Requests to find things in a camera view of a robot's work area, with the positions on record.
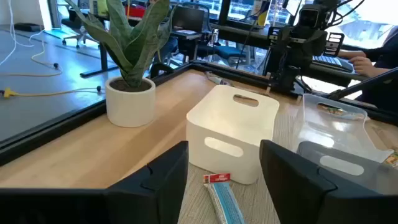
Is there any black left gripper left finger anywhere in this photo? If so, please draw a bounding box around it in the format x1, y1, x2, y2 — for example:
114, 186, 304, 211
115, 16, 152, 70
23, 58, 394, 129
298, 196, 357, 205
0, 140, 190, 224

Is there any white plastic bin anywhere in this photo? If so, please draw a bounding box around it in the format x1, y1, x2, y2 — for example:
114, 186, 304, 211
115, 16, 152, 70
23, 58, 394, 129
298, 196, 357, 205
185, 84, 280, 185

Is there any black table edge frame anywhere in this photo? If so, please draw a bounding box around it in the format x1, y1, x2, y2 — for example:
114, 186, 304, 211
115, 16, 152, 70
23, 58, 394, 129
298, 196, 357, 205
0, 60, 398, 166

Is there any granola bar silver wrapper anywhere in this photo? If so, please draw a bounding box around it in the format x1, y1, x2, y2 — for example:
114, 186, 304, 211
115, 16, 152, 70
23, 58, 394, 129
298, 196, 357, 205
205, 70, 233, 87

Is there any granola bar green wrapper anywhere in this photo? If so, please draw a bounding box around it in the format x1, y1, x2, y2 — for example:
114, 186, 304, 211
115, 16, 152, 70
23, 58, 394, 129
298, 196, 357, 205
382, 151, 398, 169

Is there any clear plastic bin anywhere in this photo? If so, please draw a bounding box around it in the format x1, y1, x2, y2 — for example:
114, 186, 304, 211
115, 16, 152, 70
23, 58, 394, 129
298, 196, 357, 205
292, 93, 394, 164

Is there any pale yellow floor cable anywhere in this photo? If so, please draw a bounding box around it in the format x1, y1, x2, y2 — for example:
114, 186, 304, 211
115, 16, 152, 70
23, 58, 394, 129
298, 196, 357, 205
0, 29, 63, 78

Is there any blue office chair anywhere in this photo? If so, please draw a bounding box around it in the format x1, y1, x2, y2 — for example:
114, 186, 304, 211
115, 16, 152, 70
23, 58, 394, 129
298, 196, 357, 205
198, 43, 251, 65

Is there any black slanted frame rod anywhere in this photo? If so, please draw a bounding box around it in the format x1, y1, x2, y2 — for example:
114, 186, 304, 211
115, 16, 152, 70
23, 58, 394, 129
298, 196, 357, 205
328, 67, 398, 101

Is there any person's hand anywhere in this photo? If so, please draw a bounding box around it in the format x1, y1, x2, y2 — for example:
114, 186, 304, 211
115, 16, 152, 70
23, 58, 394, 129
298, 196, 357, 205
348, 55, 377, 77

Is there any black office chair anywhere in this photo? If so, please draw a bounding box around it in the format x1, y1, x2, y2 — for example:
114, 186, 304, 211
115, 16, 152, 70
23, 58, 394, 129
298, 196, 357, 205
60, 9, 100, 50

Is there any grey woven placemat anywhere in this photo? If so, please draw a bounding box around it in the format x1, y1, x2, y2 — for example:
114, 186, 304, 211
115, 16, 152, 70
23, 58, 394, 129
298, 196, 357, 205
177, 113, 299, 224

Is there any black computer keyboard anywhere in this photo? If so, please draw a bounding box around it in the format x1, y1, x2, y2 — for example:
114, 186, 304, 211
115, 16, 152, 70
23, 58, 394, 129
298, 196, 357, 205
312, 55, 355, 73

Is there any red box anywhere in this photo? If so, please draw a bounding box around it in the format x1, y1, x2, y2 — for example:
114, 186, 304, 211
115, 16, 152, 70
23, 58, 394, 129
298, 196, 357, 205
125, 4, 147, 18

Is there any black laptop screen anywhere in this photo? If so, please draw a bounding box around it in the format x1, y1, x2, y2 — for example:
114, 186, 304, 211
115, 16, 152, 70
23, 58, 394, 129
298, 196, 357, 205
172, 6, 205, 32

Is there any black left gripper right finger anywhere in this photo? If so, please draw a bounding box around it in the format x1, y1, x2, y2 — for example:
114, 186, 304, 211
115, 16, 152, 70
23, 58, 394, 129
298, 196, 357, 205
259, 139, 398, 224

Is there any black flat floor box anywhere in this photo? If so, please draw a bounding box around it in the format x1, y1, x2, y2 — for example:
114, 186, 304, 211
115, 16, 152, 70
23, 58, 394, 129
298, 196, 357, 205
14, 22, 45, 33

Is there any green snake plant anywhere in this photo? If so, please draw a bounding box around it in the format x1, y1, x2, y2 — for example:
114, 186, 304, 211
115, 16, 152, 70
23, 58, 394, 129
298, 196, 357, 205
63, 0, 175, 88

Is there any person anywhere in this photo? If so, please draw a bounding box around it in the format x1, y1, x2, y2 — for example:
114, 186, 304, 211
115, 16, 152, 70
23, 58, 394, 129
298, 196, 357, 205
337, 26, 398, 113

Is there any smoky grey plastic bin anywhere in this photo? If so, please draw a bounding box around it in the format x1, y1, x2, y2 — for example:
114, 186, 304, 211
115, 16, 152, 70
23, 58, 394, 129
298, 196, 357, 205
297, 141, 398, 195

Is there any white floor cable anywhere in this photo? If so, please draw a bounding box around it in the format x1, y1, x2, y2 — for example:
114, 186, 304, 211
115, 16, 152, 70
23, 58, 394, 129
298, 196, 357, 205
0, 0, 35, 67

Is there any white round plant pot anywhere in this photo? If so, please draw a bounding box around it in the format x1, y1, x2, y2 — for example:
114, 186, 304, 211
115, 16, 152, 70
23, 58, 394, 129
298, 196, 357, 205
104, 76, 156, 128

